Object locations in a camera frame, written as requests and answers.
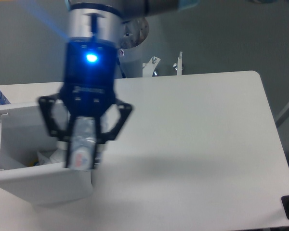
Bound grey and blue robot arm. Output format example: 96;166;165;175
38;0;197;171

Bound white upright bracket with bolt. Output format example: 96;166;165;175
173;51;183;76

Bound black cable on pedestal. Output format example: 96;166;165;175
116;57;127;79

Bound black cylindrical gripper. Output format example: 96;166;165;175
38;39;132;169

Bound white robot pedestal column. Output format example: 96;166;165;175
117;17;149;78

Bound white paper bag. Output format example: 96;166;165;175
37;149;66;166

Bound crushed clear plastic bottle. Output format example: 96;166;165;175
67;117;96;171

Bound yellow packaging in trash can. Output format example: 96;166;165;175
28;158;39;167

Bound white plastic trash can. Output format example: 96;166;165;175
0;103;93;205

